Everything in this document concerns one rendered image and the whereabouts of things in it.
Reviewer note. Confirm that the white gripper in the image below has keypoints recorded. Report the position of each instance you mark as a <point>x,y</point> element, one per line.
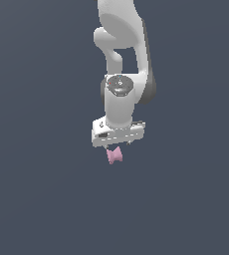
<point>118,133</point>

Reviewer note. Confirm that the pink spool-shaped object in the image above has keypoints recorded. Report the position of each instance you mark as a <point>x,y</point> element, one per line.
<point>114,155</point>

